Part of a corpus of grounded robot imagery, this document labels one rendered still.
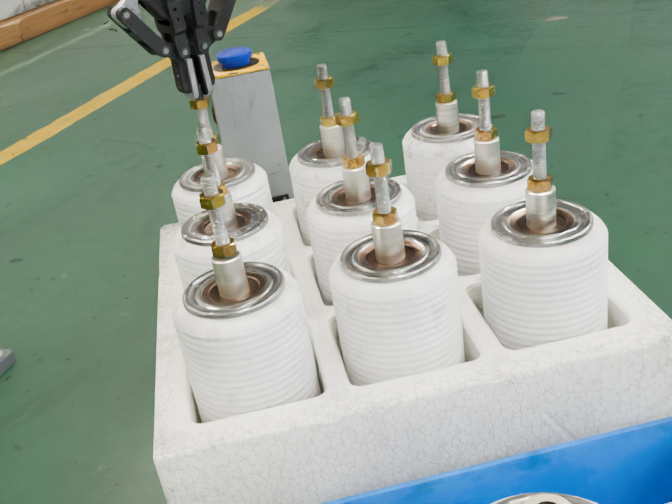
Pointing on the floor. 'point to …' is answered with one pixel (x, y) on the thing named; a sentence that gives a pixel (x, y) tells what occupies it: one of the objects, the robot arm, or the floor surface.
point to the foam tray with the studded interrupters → (404, 399)
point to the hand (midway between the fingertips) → (194, 75)
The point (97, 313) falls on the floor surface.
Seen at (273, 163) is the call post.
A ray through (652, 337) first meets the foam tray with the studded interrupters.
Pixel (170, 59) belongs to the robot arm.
